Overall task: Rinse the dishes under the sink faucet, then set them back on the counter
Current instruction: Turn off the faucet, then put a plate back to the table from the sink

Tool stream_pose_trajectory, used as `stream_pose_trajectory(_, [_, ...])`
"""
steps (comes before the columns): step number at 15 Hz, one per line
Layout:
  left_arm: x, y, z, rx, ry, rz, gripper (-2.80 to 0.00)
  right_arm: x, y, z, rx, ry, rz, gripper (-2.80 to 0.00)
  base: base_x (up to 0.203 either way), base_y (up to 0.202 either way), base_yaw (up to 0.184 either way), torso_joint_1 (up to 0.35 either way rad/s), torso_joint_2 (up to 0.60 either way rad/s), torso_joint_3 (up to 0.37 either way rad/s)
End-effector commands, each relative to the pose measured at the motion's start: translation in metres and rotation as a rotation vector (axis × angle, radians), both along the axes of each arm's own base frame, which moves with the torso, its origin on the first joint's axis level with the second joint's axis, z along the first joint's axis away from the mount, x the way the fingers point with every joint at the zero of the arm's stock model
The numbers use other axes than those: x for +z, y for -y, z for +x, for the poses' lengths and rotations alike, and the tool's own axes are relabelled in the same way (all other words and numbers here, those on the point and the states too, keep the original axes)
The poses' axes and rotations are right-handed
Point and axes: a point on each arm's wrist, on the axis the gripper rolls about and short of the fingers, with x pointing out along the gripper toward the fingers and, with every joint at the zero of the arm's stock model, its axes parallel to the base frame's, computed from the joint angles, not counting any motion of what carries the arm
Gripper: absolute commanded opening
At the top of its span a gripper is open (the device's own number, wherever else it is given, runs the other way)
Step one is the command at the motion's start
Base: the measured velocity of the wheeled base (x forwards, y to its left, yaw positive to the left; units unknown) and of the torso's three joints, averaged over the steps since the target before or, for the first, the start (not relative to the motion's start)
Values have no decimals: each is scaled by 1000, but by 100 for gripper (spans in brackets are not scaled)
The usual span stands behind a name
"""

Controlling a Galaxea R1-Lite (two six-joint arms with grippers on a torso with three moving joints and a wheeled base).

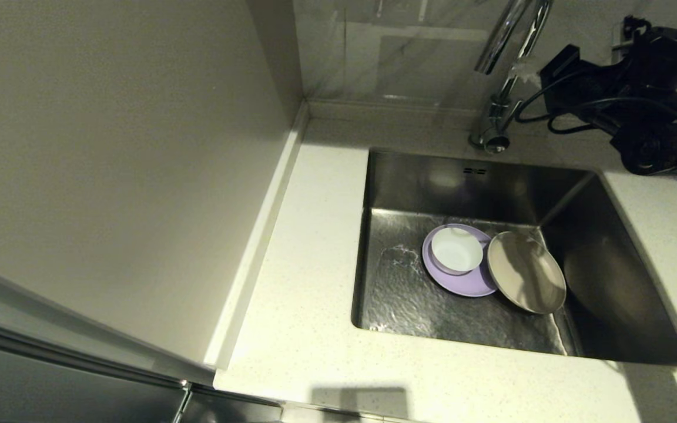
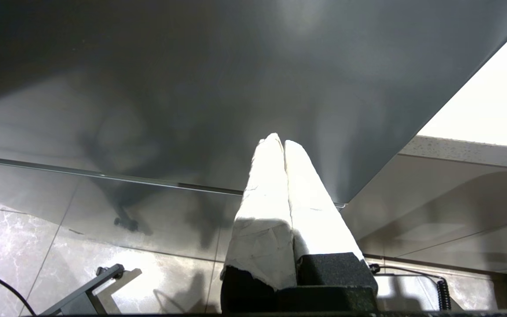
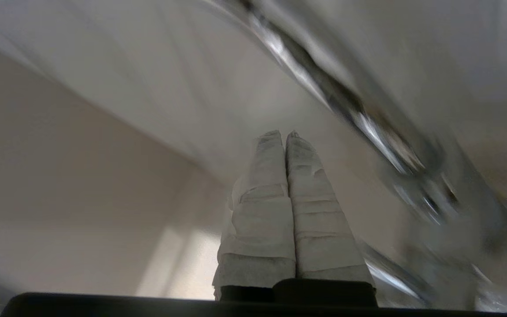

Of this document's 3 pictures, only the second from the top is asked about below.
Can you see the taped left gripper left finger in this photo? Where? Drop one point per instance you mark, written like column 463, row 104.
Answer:
column 264, row 220

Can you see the grey metal robot base leg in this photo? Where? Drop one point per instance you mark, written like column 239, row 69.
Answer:
column 86, row 297

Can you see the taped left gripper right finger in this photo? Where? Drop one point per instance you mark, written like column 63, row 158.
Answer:
column 315, row 220

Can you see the tall grey cabinet panel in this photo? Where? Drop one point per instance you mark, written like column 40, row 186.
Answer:
column 148, row 66

